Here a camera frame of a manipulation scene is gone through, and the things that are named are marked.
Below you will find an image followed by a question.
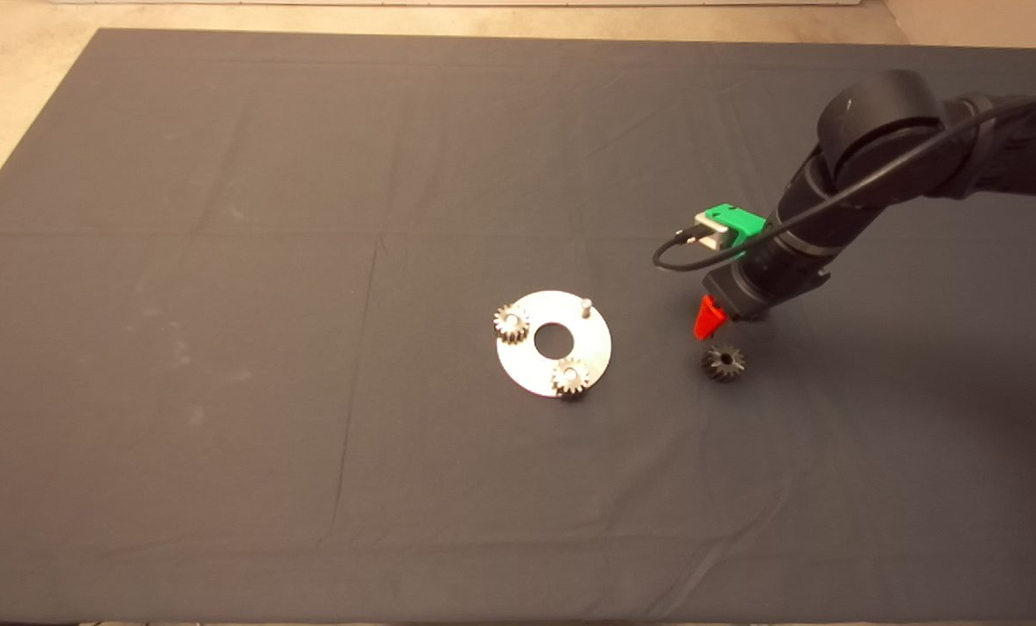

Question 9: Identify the round metal plate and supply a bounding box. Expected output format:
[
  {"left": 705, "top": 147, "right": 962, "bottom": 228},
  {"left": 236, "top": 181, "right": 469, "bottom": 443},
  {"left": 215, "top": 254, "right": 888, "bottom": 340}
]
[{"left": 496, "top": 290, "right": 613, "bottom": 399}]

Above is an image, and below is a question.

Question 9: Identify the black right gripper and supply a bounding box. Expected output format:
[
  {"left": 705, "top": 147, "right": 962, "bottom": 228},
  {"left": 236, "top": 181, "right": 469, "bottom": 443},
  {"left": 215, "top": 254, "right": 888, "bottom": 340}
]
[{"left": 694, "top": 236, "right": 832, "bottom": 342}]

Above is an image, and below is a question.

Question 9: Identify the small steel spur gear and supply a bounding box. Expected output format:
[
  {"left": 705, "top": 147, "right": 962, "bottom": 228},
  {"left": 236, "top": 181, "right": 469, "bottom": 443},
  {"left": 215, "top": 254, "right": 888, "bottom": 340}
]
[
  {"left": 551, "top": 356, "right": 593, "bottom": 401},
  {"left": 494, "top": 303, "right": 533, "bottom": 345},
  {"left": 701, "top": 343, "right": 747, "bottom": 384}
]

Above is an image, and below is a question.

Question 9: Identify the black camera cable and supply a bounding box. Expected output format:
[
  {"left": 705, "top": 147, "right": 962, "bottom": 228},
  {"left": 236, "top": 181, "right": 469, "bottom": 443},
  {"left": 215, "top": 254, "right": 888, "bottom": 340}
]
[{"left": 653, "top": 90, "right": 1036, "bottom": 273}]

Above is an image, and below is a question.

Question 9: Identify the bright green camera mount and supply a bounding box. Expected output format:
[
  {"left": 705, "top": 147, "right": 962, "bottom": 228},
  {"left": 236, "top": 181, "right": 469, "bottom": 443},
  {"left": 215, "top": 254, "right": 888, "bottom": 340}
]
[{"left": 705, "top": 203, "right": 767, "bottom": 260}]

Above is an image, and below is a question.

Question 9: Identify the small silver camera box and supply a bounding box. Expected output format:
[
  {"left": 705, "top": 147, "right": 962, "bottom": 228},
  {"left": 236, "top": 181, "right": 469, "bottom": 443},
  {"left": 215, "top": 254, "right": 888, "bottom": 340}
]
[{"left": 694, "top": 211, "right": 733, "bottom": 251}]

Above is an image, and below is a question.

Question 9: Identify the dark grey table cloth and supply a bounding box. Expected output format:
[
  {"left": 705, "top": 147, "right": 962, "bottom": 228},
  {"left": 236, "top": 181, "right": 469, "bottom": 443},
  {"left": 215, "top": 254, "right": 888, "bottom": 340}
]
[{"left": 0, "top": 26, "right": 1036, "bottom": 623}]

